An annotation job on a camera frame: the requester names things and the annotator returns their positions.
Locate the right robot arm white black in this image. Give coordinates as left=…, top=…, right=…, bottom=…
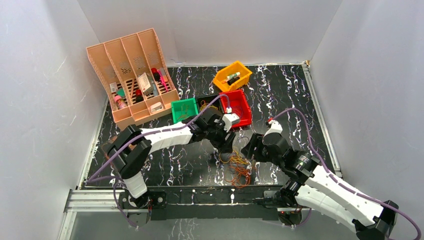
left=241, top=132, right=399, bottom=240

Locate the pink bottle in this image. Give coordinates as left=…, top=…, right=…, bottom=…
left=113, top=95, right=127, bottom=110

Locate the glue stick in yellow bin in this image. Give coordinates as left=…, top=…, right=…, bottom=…
left=226, top=72, right=241, bottom=81

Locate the white box in organizer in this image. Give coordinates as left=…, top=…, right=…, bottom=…
left=137, top=72, right=158, bottom=97

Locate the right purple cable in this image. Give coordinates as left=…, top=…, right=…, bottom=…
left=267, top=107, right=422, bottom=240

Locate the black plastic bin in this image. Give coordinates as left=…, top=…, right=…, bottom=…
left=195, top=94, right=224, bottom=113

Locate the green plastic bin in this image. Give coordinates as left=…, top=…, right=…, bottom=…
left=171, top=98, right=199, bottom=124

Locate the purple cable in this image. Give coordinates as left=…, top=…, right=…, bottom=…
left=267, top=107, right=422, bottom=240
left=86, top=93, right=233, bottom=185

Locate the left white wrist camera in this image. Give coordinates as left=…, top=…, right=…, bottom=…
left=222, top=107, right=240, bottom=132

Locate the red capped dark bottle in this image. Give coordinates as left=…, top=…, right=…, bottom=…
left=134, top=89, right=144, bottom=103

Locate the yellow plastic bin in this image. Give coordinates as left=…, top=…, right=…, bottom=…
left=212, top=60, right=253, bottom=92

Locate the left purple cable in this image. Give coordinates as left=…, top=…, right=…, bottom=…
left=86, top=93, right=233, bottom=185

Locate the white stapler in organizer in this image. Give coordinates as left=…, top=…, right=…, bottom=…
left=149, top=102, right=164, bottom=114

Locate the black marker in yellow bin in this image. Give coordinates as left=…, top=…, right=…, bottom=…
left=226, top=76, right=240, bottom=86

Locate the red plastic bin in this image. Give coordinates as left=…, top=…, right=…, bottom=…
left=219, top=89, right=253, bottom=129

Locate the orange wire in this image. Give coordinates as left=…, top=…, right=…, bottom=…
left=175, top=104, right=193, bottom=122
left=218, top=147, right=254, bottom=189

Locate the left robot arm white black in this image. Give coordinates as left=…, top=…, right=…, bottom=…
left=105, top=107, right=240, bottom=208

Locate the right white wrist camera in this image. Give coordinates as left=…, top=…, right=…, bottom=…
left=264, top=118, right=283, bottom=136

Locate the pink plastic file organizer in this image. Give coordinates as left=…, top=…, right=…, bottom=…
left=86, top=28, right=180, bottom=130

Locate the pink pen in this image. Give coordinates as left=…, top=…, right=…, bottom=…
left=157, top=69, right=168, bottom=92

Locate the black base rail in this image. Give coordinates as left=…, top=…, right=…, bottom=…
left=145, top=185, right=304, bottom=226

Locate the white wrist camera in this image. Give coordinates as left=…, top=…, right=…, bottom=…
left=264, top=118, right=283, bottom=136
left=222, top=107, right=240, bottom=132

